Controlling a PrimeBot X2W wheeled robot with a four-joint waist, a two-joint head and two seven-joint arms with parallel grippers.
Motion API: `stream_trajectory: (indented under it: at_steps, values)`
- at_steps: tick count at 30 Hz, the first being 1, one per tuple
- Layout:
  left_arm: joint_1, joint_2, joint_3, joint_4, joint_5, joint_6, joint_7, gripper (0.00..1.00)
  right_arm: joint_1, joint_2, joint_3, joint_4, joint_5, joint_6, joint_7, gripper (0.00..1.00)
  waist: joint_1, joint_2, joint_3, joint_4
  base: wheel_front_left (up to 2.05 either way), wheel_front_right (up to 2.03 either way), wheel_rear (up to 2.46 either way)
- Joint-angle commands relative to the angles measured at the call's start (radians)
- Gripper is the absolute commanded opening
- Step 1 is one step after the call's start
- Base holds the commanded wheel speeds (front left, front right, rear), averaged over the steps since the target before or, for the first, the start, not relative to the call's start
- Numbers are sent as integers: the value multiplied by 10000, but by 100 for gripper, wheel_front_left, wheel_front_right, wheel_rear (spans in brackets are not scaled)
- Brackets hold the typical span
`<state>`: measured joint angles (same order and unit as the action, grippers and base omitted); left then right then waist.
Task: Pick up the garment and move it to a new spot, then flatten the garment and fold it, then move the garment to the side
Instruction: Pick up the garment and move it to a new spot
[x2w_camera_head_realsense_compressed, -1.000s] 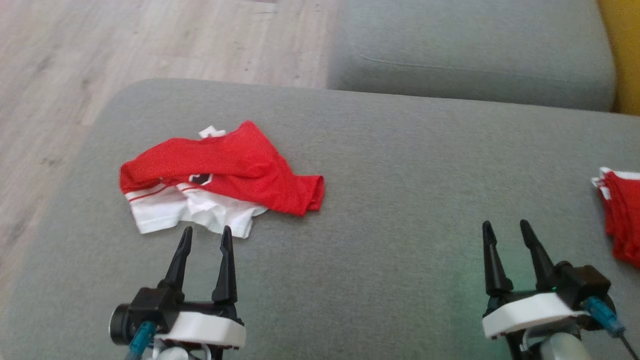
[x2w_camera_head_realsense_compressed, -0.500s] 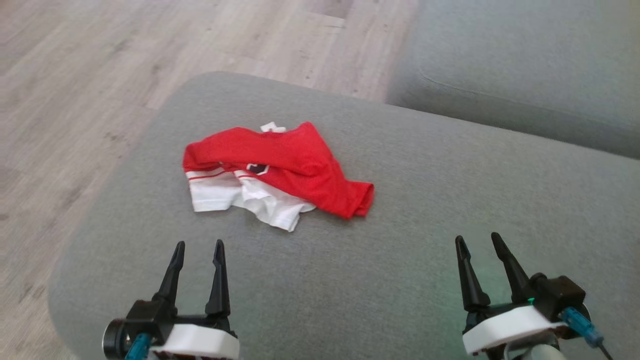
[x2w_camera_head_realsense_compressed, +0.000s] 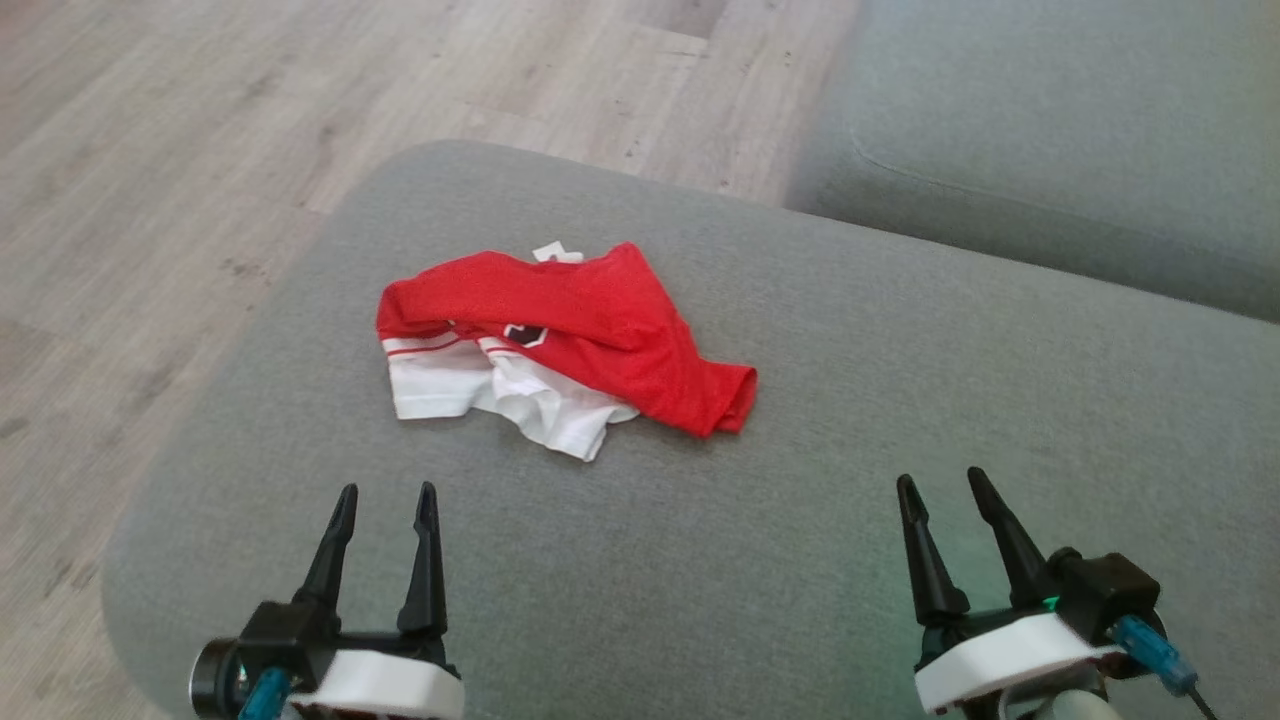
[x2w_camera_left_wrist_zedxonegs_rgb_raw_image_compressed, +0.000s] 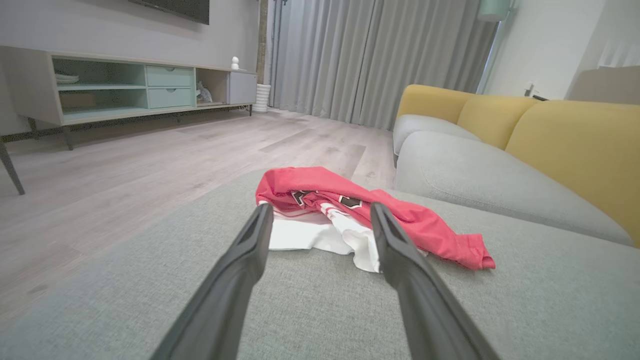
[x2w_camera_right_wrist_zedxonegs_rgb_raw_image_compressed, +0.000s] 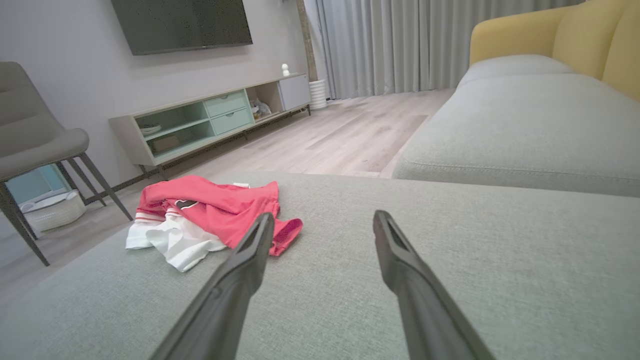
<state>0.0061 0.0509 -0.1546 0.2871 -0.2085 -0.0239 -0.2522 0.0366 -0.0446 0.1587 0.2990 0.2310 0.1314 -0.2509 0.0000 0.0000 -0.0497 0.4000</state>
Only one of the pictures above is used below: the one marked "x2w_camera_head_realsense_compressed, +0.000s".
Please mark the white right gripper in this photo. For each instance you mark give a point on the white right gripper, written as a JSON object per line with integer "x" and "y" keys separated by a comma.
{"x": 1000, "y": 660}

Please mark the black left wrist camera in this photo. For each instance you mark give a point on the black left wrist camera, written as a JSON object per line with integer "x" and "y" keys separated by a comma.
{"x": 285, "y": 635}

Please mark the red and white basketball jersey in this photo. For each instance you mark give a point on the red and white basketball jersey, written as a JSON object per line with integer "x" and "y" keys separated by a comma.
{"x": 620, "y": 320}

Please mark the large grey sofa seat cushion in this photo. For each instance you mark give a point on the large grey sofa seat cushion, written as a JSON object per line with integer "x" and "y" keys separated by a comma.
{"x": 850, "y": 450}

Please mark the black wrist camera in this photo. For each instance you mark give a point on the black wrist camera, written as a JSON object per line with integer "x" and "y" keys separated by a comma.
{"x": 285, "y": 635}
{"x": 1100, "y": 590}

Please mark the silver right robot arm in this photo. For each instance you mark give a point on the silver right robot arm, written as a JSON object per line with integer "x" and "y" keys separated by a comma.
{"x": 1060, "y": 708}

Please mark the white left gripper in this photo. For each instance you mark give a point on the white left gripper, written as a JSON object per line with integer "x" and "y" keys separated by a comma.
{"x": 390, "y": 690}

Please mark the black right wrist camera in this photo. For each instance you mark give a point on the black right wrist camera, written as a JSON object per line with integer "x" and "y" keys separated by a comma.
{"x": 1100, "y": 590}

